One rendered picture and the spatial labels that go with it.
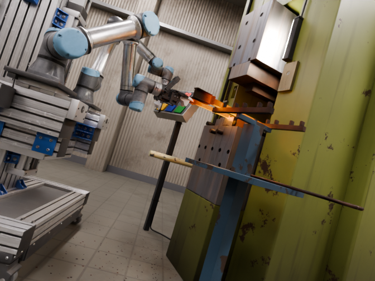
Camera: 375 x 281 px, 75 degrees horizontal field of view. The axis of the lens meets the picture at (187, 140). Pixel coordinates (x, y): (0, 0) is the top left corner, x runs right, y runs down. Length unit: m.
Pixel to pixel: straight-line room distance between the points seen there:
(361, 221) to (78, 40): 1.61
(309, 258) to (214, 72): 3.87
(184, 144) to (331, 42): 3.44
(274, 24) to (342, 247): 1.34
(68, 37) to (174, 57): 3.78
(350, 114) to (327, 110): 0.19
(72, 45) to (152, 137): 3.51
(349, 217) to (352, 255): 0.19
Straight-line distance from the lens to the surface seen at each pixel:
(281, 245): 1.36
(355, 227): 1.61
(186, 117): 1.88
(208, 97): 1.04
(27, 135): 1.28
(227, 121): 1.58
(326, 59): 1.46
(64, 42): 1.14
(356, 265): 1.69
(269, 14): 1.77
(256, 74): 1.67
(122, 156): 4.57
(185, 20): 5.14
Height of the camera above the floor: 0.68
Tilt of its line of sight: 3 degrees up
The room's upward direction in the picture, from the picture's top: 17 degrees clockwise
